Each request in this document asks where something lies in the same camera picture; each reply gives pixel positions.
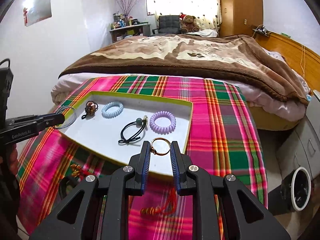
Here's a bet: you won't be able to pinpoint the thin grey wire bangle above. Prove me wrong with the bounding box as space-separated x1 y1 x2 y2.
54 106 77 130

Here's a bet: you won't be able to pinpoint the red braided rope bracelet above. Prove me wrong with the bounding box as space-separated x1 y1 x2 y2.
139 187 178 217

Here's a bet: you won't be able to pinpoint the gold ring bangle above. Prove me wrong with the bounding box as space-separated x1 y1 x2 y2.
150 137 171 156

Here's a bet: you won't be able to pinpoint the brown beaded hair tie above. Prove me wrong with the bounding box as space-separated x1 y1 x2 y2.
81 100 99 120

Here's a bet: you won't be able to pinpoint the purple spiral hair tie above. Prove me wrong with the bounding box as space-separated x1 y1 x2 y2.
149 110 177 134

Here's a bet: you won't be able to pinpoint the black bangle bracelet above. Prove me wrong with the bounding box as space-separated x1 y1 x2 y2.
58 175 87 201

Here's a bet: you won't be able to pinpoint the black elastic teal bead tie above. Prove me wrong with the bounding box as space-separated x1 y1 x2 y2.
118 115 148 145

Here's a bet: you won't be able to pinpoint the light blue spiral hair tie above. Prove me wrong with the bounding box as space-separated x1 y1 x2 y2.
101 101 124 119

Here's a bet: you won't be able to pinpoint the yellow-green shallow box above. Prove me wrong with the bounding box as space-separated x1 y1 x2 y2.
59 91 193 178

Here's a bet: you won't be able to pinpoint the black trash bin white rim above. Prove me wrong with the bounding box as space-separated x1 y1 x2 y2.
280 166 311 212

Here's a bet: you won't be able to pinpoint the white bed sheet mattress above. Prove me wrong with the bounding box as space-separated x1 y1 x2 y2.
50 49 311 123

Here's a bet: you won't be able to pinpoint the white drawer nightstand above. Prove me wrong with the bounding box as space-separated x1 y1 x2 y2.
276 90 320 179

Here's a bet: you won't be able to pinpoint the brown plush blanket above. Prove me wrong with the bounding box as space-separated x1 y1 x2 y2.
60 34 309 105

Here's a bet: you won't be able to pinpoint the cluttered wooden desk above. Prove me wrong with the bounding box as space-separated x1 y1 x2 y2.
110 13 151 43

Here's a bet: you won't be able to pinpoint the purple dried branches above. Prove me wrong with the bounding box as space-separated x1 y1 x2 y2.
117 0 141 17

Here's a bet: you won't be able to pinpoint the brown teddy bear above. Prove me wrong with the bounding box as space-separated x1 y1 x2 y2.
180 13 200 34

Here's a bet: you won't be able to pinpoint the dark grey chair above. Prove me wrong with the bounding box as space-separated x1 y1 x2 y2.
152 15 181 35

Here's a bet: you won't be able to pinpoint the wooden headboard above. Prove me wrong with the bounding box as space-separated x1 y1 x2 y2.
254 32 320 91

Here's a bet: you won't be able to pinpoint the patterned window curtain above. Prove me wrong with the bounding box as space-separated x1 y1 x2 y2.
153 0 222 31

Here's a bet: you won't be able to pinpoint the wooden wardrobe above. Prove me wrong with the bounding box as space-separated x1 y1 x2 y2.
219 0 263 37

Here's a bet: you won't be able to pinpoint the red gold knotted cord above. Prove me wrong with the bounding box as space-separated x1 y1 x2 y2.
69 163 93 181

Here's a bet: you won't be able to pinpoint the silver wall poster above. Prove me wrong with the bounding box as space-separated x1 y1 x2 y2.
22 0 52 27

